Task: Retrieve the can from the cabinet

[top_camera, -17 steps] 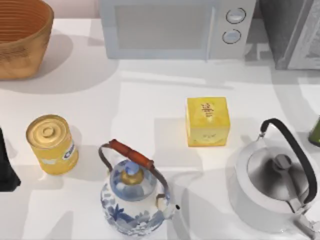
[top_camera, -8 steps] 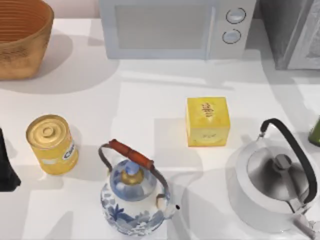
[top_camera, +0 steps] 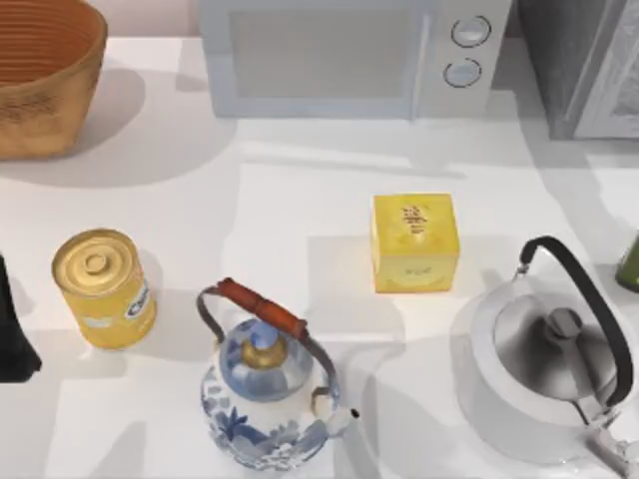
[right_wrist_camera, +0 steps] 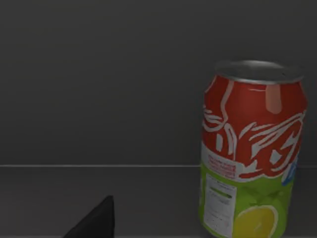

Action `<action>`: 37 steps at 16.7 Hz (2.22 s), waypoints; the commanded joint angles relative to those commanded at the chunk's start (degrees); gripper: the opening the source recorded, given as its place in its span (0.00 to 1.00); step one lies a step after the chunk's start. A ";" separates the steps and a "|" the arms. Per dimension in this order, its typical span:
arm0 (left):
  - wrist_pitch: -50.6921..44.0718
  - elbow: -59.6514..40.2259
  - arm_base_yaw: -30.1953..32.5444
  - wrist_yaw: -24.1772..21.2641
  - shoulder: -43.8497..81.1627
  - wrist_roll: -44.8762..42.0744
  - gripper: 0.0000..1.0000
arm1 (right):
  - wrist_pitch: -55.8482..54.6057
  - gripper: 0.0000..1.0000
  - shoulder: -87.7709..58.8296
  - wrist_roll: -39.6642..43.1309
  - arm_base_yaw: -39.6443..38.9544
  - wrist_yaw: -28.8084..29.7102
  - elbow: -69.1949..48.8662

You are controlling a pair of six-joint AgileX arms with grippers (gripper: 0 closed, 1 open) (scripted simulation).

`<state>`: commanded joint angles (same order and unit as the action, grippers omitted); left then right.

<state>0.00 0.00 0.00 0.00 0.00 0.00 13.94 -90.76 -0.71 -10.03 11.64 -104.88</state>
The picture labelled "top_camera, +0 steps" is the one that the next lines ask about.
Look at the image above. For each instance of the yellow box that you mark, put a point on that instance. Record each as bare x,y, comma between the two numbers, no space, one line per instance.
415,244

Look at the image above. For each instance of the blue and white teapot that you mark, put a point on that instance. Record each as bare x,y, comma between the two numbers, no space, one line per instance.
264,379

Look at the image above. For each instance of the pale microwave oven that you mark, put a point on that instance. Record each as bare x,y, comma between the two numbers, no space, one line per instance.
319,55

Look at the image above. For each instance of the yellow can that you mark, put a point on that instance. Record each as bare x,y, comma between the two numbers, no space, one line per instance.
107,294

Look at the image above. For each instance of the microwave knob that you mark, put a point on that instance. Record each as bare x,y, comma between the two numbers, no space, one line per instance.
470,30
462,72

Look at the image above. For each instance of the silver kettle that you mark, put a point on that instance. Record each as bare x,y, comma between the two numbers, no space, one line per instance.
539,354

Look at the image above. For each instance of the brown woven basket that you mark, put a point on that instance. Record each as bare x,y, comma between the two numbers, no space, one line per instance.
45,95

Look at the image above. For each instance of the green bottle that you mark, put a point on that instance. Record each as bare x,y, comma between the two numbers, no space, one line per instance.
630,269

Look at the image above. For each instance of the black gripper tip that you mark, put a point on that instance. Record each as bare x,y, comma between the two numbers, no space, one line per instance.
14,334

